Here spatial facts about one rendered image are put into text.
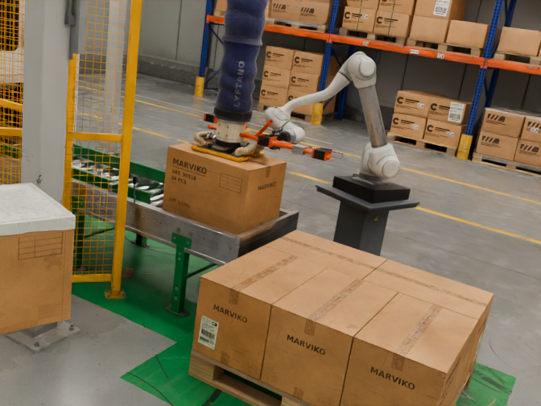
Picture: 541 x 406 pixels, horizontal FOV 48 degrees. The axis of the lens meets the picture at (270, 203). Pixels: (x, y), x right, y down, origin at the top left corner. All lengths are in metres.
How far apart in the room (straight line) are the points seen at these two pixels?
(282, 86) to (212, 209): 8.24
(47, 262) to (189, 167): 1.57
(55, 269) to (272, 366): 1.14
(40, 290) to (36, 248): 0.16
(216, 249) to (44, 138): 1.09
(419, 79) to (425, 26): 1.64
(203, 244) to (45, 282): 1.40
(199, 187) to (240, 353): 1.09
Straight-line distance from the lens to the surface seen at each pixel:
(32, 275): 2.23
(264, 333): 2.85
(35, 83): 3.04
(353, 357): 2.68
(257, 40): 3.53
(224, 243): 3.39
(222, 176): 3.47
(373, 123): 3.73
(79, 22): 3.06
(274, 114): 3.83
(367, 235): 4.03
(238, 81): 3.53
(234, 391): 3.09
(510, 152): 10.27
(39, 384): 3.14
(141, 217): 3.73
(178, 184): 3.69
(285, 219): 3.75
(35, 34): 3.03
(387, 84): 12.17
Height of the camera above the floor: 1.77
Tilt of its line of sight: 17 degrees down
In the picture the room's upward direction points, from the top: 8 degrees clockwise
